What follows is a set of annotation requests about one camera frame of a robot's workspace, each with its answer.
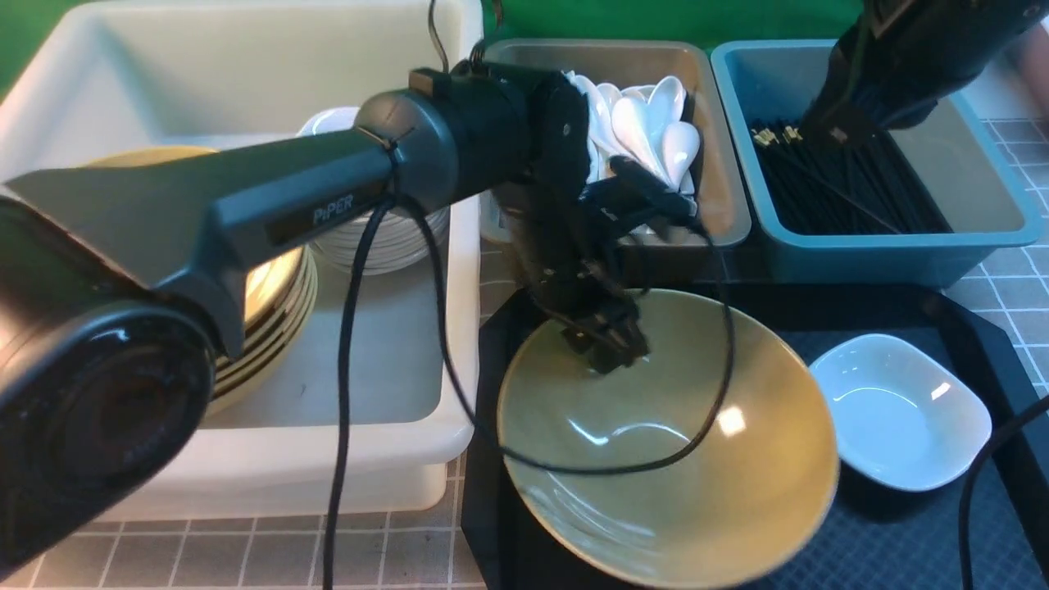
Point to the stack of yellow-green bowls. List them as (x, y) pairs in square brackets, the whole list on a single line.
[(279, 297)]

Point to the black serving tray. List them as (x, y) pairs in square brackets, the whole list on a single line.
[(872, 539)]

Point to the white square sauce dish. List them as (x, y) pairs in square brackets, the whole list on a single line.
[(900, 418)]

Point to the pile of white spoons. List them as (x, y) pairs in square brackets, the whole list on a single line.
[(643, 124)]

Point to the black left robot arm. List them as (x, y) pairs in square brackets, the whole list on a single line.
[(121, 286)]

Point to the yellow-green noodle bowl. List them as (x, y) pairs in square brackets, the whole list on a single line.
[(746, 501)]

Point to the blue plastic bin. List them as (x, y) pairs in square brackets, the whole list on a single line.
[(951, 152)]

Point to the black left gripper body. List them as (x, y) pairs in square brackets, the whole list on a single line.
[(567, 265)]

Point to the stack of white dishes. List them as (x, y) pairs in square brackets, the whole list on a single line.
[(398, 243)]

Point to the pile of black chopsticks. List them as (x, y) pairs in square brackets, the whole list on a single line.
[(838, 191)]

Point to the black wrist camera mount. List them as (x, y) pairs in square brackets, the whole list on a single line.
[(634, 196)]

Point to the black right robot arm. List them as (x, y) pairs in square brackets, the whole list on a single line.
[(893, 66)]

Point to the grey plastic bin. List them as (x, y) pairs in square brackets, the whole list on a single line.
[(722, 200)]

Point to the green cloth backdrop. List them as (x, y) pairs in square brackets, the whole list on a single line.
[(706, 24)]

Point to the large white plastic tub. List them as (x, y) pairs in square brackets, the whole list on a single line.
[(109, 77)]

